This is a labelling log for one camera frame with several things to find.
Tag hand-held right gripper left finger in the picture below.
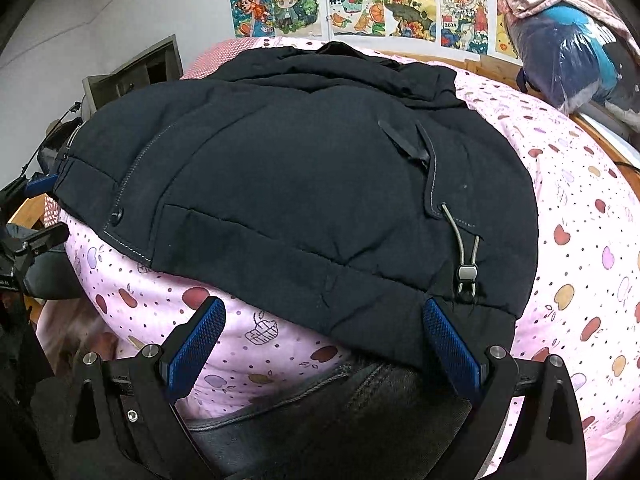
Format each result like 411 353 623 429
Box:
60 296 227 480

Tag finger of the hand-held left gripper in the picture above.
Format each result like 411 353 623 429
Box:
0 172 60 206
7 222 71 263

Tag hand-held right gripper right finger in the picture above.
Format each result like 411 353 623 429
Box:
422 298 587 480

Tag black padded jacket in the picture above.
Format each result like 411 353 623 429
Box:
52 41 540 368

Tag person's grey jeans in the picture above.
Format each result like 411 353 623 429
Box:
22 247 481 480

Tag grey open cabinet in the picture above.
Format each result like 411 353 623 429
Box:
82 35 181 111

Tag pink apple-print quilt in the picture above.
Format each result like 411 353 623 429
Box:
37 47 640 480

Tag red checked blanket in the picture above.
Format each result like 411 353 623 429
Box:
180 37 281 81

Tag bagged blue bedding bundle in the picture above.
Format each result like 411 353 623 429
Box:
510 2 640 116

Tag group of colourful wall drawings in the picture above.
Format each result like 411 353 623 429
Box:
230 0 526 61

